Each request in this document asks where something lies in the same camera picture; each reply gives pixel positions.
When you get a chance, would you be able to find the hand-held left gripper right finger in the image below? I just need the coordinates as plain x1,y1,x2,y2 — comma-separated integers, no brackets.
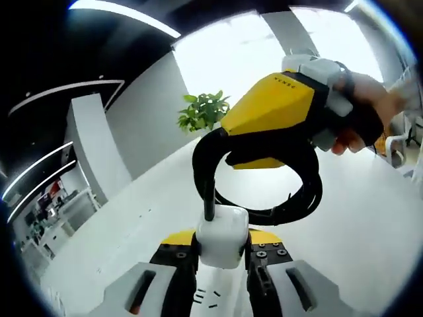
244,229,352,317

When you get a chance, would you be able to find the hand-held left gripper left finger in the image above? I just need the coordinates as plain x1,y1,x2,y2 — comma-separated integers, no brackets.
104,230,200,317

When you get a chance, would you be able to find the black charger cable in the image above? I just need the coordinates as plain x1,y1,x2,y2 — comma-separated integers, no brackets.
192,127,323,227

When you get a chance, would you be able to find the white power strip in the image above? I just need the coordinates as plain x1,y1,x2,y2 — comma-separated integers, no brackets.
190,262,249,317

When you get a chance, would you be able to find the white charger block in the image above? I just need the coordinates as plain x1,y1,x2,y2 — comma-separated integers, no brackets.
196,204,250,269

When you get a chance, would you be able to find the ceiling light strip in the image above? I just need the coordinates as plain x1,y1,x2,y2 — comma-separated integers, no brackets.
68,0,182,39
1,141,75,203
7,79,126,117
5,159,78,225

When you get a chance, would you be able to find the person's right hand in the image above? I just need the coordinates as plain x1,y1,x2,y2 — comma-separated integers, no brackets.
331,73,408,156

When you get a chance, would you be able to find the white chair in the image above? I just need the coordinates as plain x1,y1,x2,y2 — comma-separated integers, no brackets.
383,132,416,170

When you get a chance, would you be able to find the potted green plant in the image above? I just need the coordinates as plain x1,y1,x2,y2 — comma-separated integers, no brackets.
176,90,231,133

